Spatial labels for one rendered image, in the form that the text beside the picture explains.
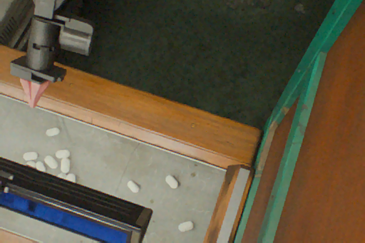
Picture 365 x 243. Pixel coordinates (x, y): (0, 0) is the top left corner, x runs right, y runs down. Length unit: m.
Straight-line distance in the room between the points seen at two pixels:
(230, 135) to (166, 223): 0.26
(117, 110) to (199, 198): 0.29
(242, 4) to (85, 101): 1.16
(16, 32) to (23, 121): 0.60
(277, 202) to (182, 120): 0.58
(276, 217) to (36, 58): 0.63
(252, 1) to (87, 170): 1.28
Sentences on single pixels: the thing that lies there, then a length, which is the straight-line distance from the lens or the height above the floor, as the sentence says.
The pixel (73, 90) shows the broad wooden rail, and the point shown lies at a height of 0.76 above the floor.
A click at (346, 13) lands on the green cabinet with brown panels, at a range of 0.60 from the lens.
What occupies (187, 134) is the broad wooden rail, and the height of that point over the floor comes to 0.76.
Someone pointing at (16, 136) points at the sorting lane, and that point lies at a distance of 1.24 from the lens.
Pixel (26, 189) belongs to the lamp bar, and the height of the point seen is 1.11.
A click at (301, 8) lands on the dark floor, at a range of 2.22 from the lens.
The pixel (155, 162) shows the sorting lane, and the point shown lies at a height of 0.74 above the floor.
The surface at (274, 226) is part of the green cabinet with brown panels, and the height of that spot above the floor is 1.27.
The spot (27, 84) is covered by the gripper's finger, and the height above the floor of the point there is 0.92.
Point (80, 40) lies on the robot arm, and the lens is 1.01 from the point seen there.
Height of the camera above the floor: 1.87
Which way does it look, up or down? 75 degrees down
